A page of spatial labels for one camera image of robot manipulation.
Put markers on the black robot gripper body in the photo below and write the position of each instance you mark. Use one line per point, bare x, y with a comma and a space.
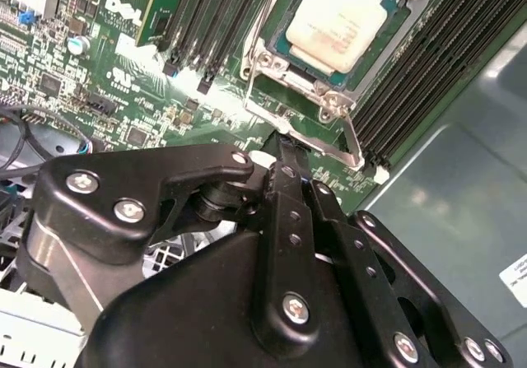
185, 322

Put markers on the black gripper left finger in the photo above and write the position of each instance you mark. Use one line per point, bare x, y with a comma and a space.
103, 203

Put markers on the silver CPU chip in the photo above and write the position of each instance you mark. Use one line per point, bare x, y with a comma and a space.
337, 18

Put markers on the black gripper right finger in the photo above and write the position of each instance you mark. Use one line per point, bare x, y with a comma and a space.
346, 240

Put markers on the metal socket cover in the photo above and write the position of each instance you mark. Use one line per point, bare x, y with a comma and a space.
353, 139

